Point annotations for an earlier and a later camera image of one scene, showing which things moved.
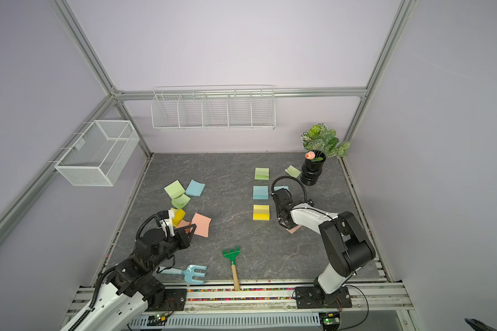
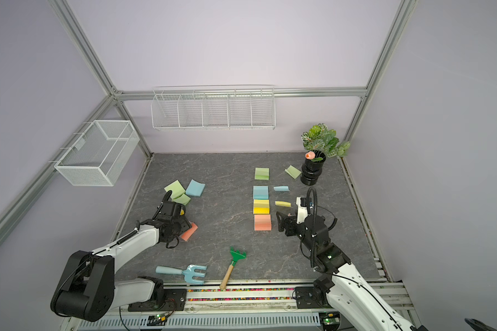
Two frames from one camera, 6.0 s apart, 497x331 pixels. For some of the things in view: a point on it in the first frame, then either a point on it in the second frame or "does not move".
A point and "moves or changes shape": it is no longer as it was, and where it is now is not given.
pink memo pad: [202, 224] -> [262, 222]
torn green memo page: [293, 171] does not move
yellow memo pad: [261, 212] moves or changes shape
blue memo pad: [260, 192] does not move
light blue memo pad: [195, 188] does not move
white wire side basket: [96, 153] does not move
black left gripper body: [171, 247] -> [181, 225]
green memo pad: [261, 174] does not move
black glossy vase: [311, 170] does not move
